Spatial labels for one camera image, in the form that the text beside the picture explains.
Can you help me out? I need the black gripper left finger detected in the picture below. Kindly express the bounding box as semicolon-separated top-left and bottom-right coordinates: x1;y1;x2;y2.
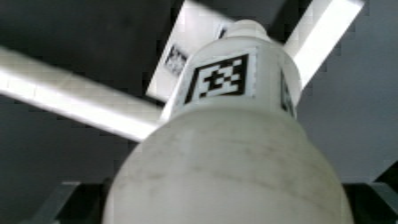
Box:
17;178;111;224

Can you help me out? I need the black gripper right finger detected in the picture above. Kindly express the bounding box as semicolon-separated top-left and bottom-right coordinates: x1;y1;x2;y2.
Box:
344;182;398;224

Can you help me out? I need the white lamp base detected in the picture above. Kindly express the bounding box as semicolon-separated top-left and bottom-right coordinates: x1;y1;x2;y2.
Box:
145;0;232;102

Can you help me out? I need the white fence frame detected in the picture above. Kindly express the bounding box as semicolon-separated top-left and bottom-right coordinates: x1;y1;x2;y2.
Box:
0;0;367;144

